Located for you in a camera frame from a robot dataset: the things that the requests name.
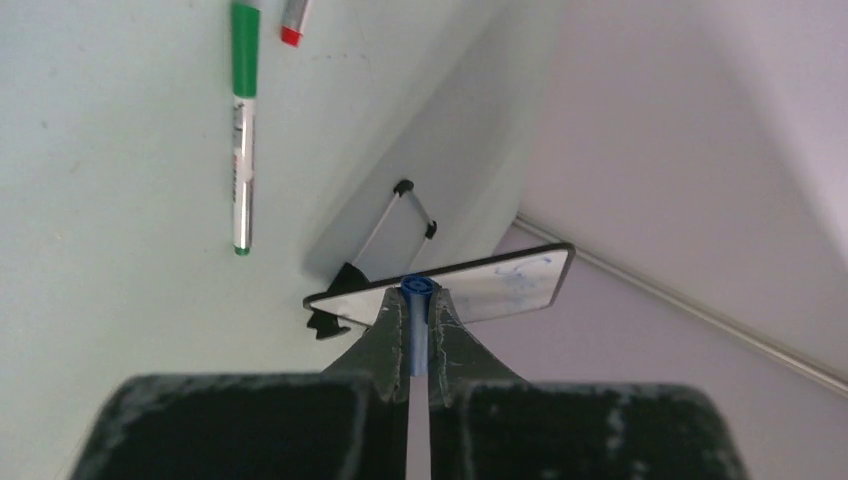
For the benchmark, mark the red capped whiteboard marker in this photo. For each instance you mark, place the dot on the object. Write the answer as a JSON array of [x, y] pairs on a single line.
[[292, 22]]

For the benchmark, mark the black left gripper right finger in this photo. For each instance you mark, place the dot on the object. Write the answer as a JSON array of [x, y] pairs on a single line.
[[487, 422]]

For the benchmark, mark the green capped whiteboard marker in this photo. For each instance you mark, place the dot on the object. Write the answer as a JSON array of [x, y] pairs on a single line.
[[245, 18]]

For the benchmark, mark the small black framed whiteboard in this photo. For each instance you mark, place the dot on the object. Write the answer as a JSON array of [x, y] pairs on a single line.
[[489, 288]]

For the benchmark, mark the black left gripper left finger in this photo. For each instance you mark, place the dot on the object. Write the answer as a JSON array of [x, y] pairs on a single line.
[[348, 421]]

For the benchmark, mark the blue marker cap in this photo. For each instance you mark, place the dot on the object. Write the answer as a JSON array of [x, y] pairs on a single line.
[[417, 292]]

